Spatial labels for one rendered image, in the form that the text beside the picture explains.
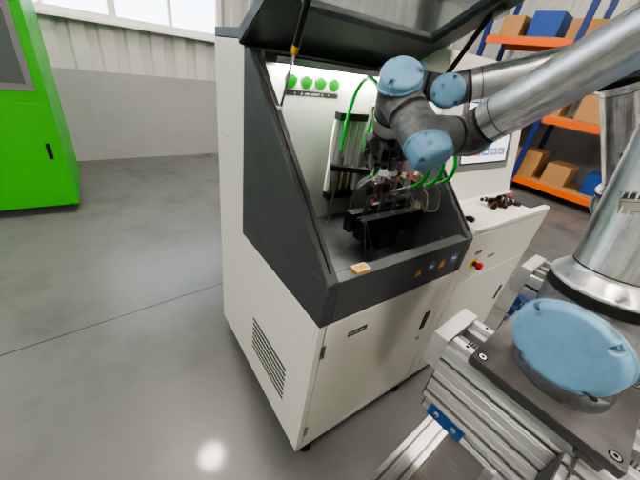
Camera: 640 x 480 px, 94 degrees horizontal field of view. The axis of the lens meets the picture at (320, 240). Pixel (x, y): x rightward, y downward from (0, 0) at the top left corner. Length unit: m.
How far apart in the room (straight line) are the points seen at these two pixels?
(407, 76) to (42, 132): 2.93
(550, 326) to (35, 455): 1.75
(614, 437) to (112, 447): 1.59
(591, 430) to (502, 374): 0.13
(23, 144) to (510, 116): 3.14
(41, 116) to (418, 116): 2.92
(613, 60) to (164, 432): 1.73
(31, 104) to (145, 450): 2.49
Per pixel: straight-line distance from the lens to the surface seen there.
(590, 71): 0.59
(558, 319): 0.44
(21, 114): 3.20
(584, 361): 0.45
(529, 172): 6.41
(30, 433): 1.86
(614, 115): 1.09
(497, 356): 0.66
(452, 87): 0.83
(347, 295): 0.87
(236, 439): 1.60
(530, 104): 0.61
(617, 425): 0.70
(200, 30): 4.92
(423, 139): 0.55
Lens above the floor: 1.45
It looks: 31 degrees down
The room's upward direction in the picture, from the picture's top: 9 degrees clockwise
